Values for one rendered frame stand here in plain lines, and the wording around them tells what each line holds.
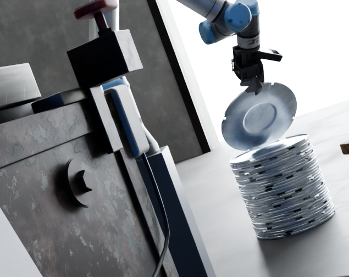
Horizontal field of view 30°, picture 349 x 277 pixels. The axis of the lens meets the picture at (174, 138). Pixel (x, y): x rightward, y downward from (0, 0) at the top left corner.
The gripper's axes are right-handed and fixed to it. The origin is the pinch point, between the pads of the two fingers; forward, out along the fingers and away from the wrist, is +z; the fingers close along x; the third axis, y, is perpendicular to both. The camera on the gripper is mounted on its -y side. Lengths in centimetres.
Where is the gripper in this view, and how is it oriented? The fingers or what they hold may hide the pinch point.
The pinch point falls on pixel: (257, 90)
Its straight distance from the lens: 222.6
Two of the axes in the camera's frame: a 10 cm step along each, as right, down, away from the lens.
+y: -9.1, 3.5, -2.1
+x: 3.9, 5.9, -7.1
